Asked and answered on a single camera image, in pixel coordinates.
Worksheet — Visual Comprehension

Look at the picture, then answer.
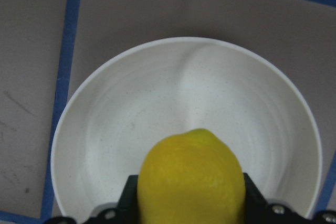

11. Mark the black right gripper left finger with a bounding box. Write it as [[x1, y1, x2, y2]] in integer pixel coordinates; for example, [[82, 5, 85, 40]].
[[117, 175, 139, 223]]

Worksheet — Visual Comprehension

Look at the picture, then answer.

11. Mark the cream round plate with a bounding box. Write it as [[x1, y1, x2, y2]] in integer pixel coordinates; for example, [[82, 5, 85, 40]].
[[51, 37, 322, 222]]

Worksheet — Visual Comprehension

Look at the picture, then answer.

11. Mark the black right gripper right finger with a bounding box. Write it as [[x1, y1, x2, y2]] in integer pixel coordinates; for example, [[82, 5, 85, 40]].
[[243, 173, 267, 223]]

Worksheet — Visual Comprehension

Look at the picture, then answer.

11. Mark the yellow lemon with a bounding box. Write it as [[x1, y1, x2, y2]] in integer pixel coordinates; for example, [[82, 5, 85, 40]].
[[137, 129, 246, 223]]

